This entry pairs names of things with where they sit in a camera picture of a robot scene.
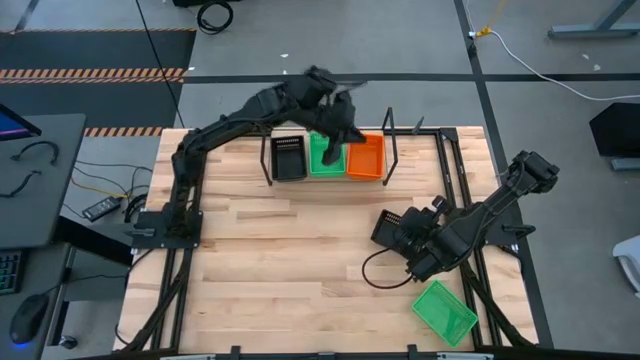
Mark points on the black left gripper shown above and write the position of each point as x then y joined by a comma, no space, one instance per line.
342,120

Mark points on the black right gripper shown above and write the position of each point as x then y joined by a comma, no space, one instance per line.
415,232

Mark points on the green plastic mesh basket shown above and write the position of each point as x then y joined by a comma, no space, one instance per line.
444,313
317,165

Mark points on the orange plastic mesh basket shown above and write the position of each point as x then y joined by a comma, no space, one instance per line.
366,157

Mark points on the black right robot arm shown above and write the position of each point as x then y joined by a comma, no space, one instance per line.
490,215

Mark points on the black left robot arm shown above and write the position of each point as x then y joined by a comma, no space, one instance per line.
225,125

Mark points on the wooden shelf board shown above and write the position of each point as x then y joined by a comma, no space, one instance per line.
327,180

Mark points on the white chair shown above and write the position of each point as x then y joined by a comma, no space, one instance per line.
631,260

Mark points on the black box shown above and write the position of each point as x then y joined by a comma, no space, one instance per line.
617,130

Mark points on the black power adapter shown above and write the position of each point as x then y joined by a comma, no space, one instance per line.
102,208

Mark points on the black floor mat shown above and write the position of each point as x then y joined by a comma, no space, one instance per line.
100,50

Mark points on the grey metal table leg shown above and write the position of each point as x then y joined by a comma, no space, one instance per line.
575,32

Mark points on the dark grey keyboard desk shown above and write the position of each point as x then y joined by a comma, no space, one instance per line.
55,280

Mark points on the monitor with blue screen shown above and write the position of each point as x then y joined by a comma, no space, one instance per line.
12,125

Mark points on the black round caster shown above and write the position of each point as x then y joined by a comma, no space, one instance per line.
67,342

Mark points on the black backlit keyboard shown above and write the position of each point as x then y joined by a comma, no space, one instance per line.
10,272

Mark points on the black computer mouse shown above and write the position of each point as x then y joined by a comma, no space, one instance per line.
29,317

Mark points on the black metal shelf end frame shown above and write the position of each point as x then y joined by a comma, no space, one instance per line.
396,155
262,160

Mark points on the black frame bracket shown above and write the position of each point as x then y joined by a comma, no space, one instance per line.
418,125

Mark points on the black aluminium rig frame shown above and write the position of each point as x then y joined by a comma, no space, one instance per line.
449,134

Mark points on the silver table edge bracket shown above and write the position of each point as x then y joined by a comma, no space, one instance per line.
187,357
465,356

